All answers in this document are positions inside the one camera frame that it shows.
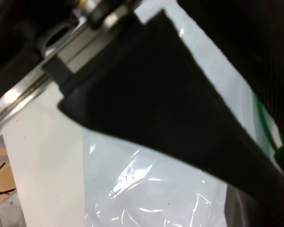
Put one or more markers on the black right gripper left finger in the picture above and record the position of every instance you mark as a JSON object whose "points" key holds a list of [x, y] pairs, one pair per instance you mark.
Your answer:
{"points": [[156, 94]]}

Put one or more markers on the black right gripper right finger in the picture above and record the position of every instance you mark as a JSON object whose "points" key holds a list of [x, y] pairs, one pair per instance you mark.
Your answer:
{"points": [[262, 35]]}

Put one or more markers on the transparent zip bag green zipper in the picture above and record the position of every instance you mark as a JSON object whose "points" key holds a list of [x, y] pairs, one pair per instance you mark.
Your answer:
{"points": [[156, 189]]}

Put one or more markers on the white plastic cover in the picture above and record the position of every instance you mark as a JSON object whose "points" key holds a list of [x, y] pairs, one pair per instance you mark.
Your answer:
{"points": [[4, 215]]}

